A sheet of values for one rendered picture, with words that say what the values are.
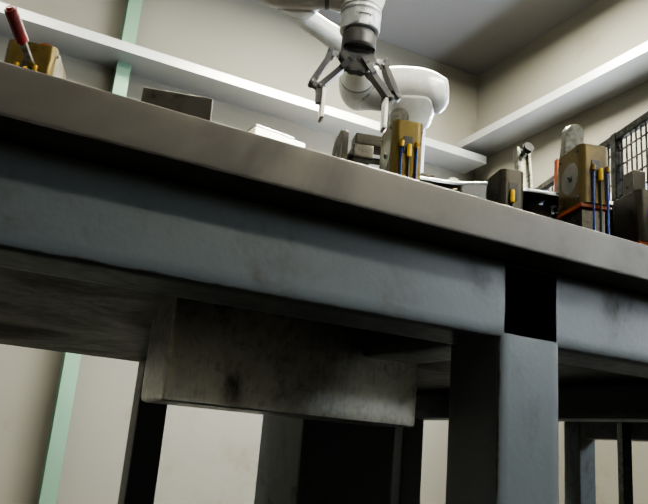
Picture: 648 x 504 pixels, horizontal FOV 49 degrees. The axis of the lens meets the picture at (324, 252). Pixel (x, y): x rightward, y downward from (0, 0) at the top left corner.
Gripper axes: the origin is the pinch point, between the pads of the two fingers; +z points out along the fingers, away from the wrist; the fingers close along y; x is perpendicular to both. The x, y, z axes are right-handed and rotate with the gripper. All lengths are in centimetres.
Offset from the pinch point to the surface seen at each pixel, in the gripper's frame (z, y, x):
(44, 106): 46, -40, -88
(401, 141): 13.6, 4.4, -22.8
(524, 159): -5.0, 47.1, 15.8
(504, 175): 15.9, 25.2, -20.5
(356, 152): 0.4, 4.8, 15.5
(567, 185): 15.8, 38.0, -20.3
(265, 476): 77, 0, 85
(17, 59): 11, -61, -24
